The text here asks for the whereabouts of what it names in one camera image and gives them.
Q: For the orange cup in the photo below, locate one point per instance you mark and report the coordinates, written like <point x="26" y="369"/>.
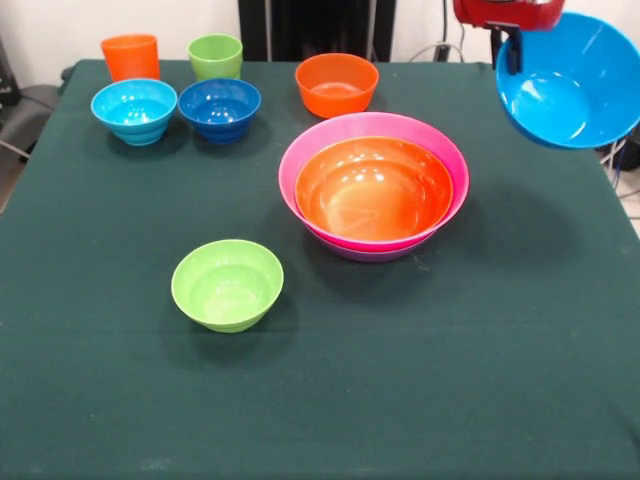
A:
<point x="130" y="57"/>

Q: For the wide orange bowl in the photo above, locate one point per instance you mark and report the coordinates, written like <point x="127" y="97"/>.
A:
<point x="375" y="195"/>

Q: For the dark green tablecloth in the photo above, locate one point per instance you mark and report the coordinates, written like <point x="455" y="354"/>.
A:
<point x="320" y="400"/>

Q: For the grey wheeled floor base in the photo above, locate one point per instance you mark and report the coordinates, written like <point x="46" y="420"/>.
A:
<point x="30" y="112"/>

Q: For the small deep orange bowl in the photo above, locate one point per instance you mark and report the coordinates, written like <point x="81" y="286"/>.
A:
<point x="336" y="82"/>

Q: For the medium blue bowl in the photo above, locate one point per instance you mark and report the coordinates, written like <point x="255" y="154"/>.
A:
<point x="590" y="90"/>

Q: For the large pink bowl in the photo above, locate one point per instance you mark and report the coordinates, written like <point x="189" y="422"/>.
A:
<point x="287" y="175"/>

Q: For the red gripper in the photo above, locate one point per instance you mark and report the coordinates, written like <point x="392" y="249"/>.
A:
<point x="510" y="12"/>

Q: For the green cup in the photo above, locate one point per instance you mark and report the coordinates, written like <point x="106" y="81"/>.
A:
<point x="215" y="57"/>

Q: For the small dark blue bowl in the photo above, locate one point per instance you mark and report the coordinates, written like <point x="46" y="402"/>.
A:
<point x="220" y="112"/>

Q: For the small green bowl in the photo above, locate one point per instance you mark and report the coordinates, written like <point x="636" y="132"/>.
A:
<point x="227" y="290"/>

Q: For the small light blue bowl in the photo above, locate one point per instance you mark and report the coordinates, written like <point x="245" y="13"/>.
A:
<point x="134" y="112"/>

